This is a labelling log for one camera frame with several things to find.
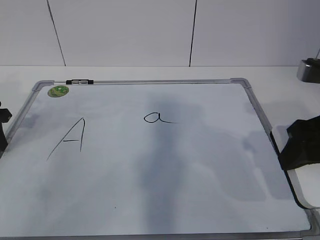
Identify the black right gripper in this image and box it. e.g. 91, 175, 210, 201
278, 116, 320, 171

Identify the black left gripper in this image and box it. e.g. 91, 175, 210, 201
0, 101, 13, 154

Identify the white whiteboard eraser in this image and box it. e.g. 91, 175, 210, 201
271, 125, 320, 210

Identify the round green sticker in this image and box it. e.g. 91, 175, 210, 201
47, 85, 69, 98

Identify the white whiteboard grey frame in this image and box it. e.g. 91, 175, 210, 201
0, 78, 320, 240

